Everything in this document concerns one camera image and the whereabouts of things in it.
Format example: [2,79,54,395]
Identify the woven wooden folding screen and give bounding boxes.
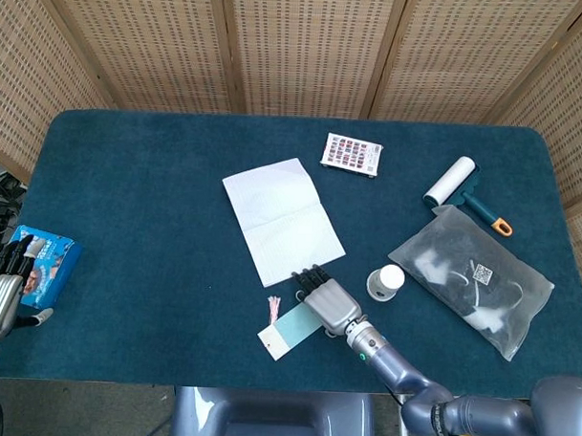
[0,0,582,306]

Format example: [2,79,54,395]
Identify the blue printed snack box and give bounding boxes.
[6,224,85,311]

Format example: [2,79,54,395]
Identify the grey-blue robot torso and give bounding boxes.
[167,385,377,436]

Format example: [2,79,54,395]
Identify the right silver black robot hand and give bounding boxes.
[289,263,366,338]

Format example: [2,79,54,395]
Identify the white lint roller teal handle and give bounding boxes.
[420,154,517,237]

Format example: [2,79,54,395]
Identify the teal felt table cloth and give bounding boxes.
[0,105,582,403]

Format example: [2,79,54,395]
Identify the black cables on floor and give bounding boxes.
[0,171,29,243]

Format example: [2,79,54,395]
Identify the white paper sheet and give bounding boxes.
[218,154,351,292]

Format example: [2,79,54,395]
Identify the small box with colourful print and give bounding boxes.
[319,131,385,179]

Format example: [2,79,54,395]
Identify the teal cream bookmark pink tassel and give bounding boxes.
[255,295,326,363]

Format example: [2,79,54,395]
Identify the translucent bag with dark contents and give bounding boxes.
[383,203,558,364]

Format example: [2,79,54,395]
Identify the stacked floral paper cups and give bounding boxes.
[365,263,407,304]

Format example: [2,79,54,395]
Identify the metal table leg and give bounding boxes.
[396,393,413,436]

